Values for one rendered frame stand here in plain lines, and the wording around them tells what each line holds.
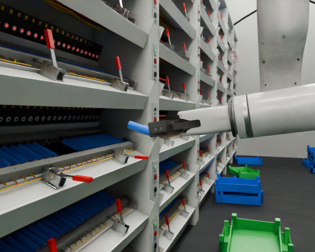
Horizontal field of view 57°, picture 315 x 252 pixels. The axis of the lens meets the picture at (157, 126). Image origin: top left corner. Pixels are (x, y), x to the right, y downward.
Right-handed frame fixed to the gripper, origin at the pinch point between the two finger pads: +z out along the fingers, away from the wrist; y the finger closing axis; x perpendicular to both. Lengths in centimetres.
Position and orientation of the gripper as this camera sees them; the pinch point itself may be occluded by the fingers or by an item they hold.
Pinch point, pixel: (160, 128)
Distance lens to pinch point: 62.3
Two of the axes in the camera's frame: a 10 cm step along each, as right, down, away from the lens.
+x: 1.4, 9.9, 0.0
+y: -3.3, 0.5, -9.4
